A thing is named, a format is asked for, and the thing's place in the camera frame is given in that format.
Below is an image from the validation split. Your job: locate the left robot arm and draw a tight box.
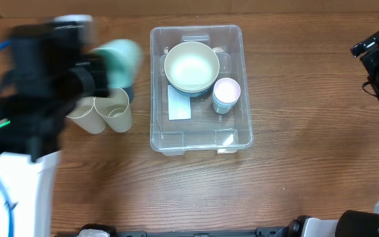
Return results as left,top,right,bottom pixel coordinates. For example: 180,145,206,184
0,20,109,236

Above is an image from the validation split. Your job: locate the mint green small cup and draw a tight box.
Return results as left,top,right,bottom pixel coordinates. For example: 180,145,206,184
91,39,143,88

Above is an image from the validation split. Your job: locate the pink small cup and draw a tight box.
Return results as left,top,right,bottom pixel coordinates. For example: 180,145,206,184
213,78,241,103

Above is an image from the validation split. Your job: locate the cream bowl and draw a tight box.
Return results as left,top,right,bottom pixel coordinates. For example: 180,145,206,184
164,41,220,78
167,76,216,92

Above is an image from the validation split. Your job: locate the white paper label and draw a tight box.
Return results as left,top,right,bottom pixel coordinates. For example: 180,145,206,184
167,85,191,120

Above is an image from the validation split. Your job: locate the dark blue tall cup right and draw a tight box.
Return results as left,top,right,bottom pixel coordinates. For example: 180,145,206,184
124,86,134,104

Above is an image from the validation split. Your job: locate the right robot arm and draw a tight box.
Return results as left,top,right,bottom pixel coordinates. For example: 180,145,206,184
276,31,379,236

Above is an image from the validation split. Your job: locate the grey small cup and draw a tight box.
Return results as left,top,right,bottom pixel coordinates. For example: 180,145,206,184
213,103,233,115

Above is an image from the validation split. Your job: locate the light blue small cup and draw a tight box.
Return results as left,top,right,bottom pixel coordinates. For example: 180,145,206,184
213,95,238,108

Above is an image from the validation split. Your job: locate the beige tall cup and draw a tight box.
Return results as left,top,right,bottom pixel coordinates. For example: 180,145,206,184
95,88,132,133
66,97,107,134

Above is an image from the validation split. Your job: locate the blue bowl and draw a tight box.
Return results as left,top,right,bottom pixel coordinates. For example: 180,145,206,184
168,84,213,97

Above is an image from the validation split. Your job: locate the clear plastic storage bin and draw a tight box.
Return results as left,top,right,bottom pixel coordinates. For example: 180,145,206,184
150,25,253,156

